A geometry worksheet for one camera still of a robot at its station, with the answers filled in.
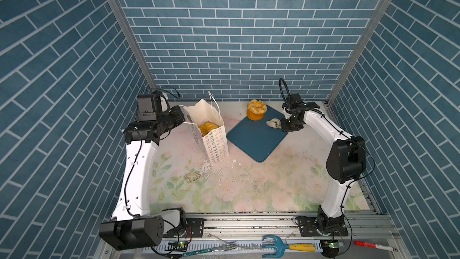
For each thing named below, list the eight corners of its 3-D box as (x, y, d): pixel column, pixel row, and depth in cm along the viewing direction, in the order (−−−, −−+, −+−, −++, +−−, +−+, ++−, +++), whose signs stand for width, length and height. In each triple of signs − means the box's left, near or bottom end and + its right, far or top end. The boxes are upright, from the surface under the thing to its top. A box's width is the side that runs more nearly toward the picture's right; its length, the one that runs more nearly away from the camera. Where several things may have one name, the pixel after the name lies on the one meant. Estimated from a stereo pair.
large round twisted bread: (247, 120, 112) (247, 113, 106) (246, 107, 119) (247, 99, 113) (266, 120, 112) (267, 113, 106) (264, 107, 119) (265, 99, 113)
